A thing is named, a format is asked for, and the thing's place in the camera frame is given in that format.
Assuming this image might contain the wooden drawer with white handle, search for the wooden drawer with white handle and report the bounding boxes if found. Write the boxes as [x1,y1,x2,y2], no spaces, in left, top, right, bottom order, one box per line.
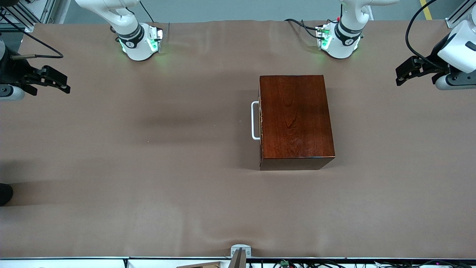
[251,76,264,170]

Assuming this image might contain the yellow floor tape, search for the yellow floor tape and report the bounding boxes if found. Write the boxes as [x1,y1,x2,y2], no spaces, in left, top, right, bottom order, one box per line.
[419,0,434,20]

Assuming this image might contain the dark red wooden cabinet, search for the dark red wooden cabinet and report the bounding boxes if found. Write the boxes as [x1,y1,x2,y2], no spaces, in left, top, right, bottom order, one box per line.
[258,75,336,171]

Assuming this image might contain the black rounded object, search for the black rounded object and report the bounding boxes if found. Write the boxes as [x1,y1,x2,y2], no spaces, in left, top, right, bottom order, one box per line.
[0,183,14,207]

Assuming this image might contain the brown table cloth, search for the brown table cloth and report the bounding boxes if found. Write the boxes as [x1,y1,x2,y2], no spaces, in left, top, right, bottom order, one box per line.
[0,19,476,259]

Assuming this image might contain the light brown wooden board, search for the light brown wooden board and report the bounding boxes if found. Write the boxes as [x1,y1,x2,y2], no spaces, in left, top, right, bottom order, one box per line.
[176,261,222,268]

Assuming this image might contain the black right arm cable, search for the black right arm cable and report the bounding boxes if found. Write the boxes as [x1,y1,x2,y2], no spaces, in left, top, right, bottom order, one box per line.
[0,11,64,60]

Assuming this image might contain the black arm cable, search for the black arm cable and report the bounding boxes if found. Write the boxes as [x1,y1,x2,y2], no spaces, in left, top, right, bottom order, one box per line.
[0,11,64,60]
[405,0,452,71]

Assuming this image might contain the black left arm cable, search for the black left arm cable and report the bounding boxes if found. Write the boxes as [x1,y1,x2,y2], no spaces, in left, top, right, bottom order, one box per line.
[405,0,452,71]

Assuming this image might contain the aluminium frame profile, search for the aluminium frame profile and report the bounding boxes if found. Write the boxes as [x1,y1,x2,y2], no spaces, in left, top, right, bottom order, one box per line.
[0,0,57,32]
[446,0,476,29]

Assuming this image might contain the black right base cable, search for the black right base cable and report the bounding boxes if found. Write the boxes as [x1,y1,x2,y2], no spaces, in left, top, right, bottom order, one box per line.
[139,0,155,23]

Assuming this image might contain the black base cable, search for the black base cable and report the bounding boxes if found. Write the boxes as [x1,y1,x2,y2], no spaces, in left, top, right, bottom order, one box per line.
[284,18,321,40]
[139,0,155,23]

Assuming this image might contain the black left base cable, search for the black left base cable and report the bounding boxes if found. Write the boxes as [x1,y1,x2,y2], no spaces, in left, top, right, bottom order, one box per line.
[284,18,321,40]

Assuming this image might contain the black cable tangle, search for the black cable tangle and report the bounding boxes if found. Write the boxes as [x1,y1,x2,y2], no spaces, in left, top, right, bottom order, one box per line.
[248,259,476,268]

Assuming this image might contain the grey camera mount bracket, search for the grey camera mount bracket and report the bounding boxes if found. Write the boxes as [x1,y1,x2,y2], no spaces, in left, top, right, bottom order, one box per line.
[228,244,252,268]

